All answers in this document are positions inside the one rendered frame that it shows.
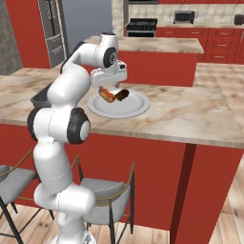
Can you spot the red base cupboards run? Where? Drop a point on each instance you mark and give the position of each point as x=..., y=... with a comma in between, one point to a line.
x=209, y=43

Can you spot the silver toaster oven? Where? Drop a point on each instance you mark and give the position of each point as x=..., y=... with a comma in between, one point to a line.
x=184, y=16

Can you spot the red wall cupboards run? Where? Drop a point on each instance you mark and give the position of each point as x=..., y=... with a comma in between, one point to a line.
x=200, y=1

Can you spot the red kitchen island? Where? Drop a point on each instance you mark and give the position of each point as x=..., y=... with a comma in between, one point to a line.
x=158, y=60

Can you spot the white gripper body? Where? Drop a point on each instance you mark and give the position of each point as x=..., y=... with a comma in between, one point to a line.
x=108, y=77

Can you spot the red counter base cabinet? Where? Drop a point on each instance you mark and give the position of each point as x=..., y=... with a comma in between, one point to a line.
x=152, y=181

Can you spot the large white plate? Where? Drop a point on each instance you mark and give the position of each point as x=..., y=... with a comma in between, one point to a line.
x=127, y=105

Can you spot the dark small appliance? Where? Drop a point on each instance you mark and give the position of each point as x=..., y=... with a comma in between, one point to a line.
x=239, y=19

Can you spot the black stove with oven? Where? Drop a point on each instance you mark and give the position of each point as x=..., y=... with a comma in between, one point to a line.
x=141, y=27

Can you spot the dark grey tupperware container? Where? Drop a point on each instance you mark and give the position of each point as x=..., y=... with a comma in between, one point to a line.
x=40, y=98

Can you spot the red tall cupboard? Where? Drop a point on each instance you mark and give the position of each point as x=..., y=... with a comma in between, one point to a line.
x=27, y=31

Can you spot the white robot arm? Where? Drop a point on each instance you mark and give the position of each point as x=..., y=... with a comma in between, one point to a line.
x=60, y=127

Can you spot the hot dog in bun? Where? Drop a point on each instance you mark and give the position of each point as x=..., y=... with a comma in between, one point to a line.
x=106, y=94

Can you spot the grey stool with black legs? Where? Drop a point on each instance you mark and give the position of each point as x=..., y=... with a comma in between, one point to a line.
x=14, y=184
x=108, y=193

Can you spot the dark brown cooked meat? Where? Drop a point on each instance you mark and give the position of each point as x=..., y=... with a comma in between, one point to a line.
x=122, y=94

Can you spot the stainless steel fridge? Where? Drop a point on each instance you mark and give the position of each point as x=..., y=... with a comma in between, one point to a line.
x=60, y=25

